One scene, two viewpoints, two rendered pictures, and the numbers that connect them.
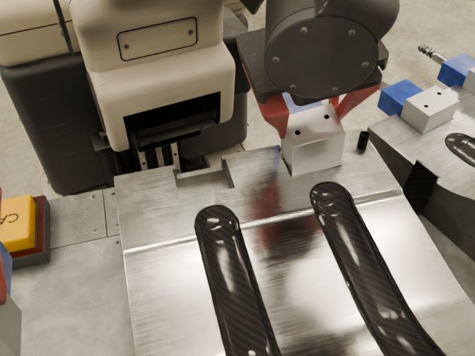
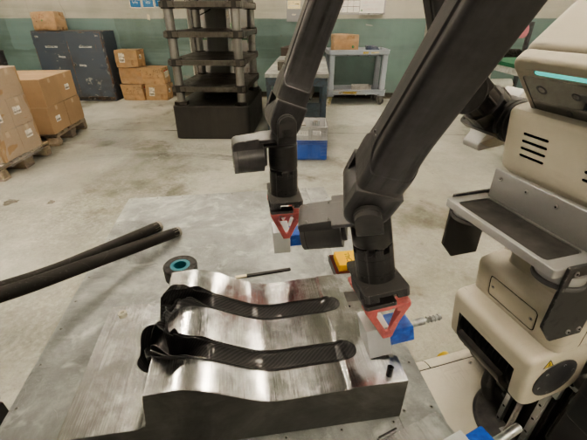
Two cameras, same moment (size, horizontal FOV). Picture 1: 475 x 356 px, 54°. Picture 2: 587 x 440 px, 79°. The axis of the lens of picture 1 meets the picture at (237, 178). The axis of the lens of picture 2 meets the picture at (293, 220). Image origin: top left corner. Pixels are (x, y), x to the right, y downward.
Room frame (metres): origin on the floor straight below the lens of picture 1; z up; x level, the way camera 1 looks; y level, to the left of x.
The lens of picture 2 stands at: (0.24, -0.49, 1.36)
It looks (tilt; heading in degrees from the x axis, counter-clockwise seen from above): 30 degrees down; 96
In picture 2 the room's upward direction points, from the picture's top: straight up
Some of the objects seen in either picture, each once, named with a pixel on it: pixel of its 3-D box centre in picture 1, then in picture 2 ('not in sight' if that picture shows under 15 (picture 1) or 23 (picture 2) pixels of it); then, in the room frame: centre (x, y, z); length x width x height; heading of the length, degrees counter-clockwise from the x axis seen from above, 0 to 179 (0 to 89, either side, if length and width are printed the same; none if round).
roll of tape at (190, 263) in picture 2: not in sight; (181, 270); (-0.11, 0.18, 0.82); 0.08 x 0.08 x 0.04
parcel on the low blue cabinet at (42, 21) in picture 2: not in sight; (49, 20); (-4.55, 5.90, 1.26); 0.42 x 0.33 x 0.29; 3
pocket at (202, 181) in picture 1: (203, 188); (357, 307); (0.30, 0.03, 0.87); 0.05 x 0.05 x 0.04; 14
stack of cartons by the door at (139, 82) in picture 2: not in sight; (144, 74); (-3.15, 6.07, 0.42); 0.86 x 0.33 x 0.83; 3
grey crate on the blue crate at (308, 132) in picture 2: not in sight; (299, 128); (-0.11, 3.34, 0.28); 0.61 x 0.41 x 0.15; 3
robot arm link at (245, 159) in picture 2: not in sight; (262, 141); (0.11, 0.16, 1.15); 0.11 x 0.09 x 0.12; 19
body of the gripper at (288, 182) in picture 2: not in sight; (283, 183); (0.14, 0.18, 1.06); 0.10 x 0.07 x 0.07; 105
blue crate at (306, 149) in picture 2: not in sight; (299, 144); (-0.11, 3.34, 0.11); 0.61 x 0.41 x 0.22; 3
